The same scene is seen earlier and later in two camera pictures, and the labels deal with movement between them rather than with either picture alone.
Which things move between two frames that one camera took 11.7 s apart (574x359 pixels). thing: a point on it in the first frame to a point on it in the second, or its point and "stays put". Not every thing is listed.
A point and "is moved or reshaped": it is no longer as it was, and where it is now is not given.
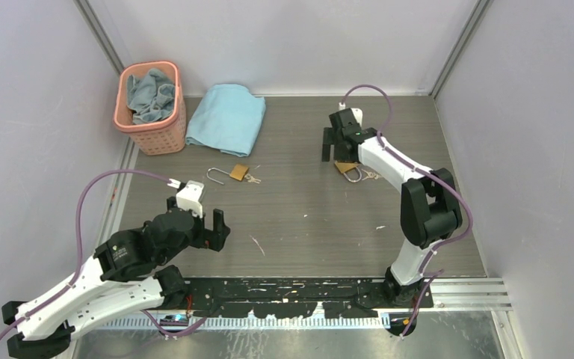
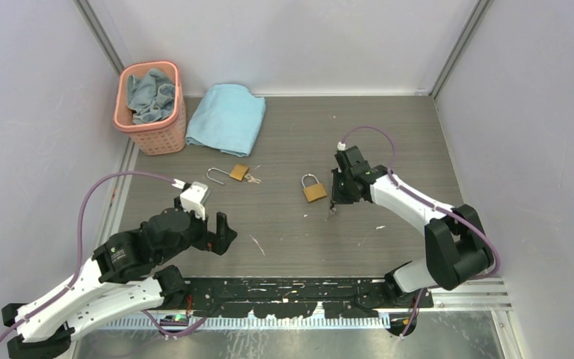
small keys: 371,175 is moved or reshaped
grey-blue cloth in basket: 151,97 stays put
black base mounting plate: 297,297 stays put
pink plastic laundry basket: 166,136 stays put
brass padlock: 343,167 is moved or reshaped
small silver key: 252,179 stays put
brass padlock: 237,172 stays put
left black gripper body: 201,235 stays put
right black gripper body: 338,154 to 341,191
